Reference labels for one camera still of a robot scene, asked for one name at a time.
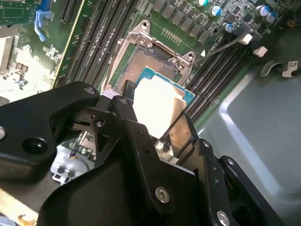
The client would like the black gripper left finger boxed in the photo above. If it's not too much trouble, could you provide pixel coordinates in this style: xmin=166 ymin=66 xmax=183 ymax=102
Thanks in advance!
xmin=0 ymin=80 xmax=180 ymax=216

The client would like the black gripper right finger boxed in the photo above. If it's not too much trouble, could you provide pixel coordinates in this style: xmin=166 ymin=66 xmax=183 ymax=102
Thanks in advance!
xmin=169 ymin=113 xmax=286 ymax=226

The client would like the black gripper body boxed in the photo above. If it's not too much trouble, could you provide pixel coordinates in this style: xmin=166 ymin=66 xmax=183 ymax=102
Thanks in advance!
xmin=37 ymin=160 xmax=210 ymax=226

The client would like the silver CPU green substrate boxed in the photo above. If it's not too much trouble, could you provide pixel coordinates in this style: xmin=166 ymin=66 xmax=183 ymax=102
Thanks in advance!
xmin=133 ymin=65 xmax=197 ymax=140

